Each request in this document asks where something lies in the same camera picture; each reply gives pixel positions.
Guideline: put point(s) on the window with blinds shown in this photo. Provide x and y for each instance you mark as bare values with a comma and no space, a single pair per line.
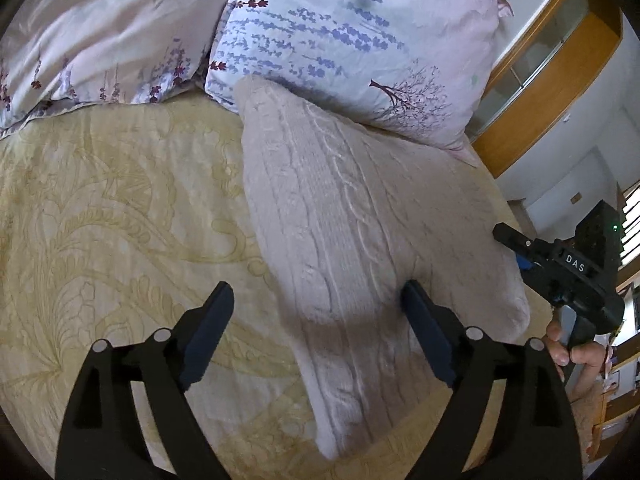
631,225

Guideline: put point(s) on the yellow patterned bedspread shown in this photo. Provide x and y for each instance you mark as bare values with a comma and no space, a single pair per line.
100,220

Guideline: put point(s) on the person's right hand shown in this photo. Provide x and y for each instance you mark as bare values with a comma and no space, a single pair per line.
590,357

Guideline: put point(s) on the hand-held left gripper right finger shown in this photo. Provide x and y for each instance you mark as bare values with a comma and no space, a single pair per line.
430,335

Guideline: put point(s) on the pink floral pillow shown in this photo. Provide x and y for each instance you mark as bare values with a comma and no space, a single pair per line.
110,35

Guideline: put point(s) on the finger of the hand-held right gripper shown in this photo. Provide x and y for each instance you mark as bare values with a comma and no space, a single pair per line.
515,240
527,262

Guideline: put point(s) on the wooden cabinet with glass doors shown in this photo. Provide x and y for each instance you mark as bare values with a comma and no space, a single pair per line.
550,110

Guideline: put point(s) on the wall switch plate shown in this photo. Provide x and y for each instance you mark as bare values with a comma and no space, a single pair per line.
576,198

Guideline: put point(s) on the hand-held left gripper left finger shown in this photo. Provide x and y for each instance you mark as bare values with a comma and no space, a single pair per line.
200,340

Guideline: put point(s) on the blue floral tree-print pillow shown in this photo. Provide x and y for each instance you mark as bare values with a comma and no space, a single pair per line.
360,35

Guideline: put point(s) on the wooden shelf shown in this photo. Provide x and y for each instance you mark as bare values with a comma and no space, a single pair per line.
622,400

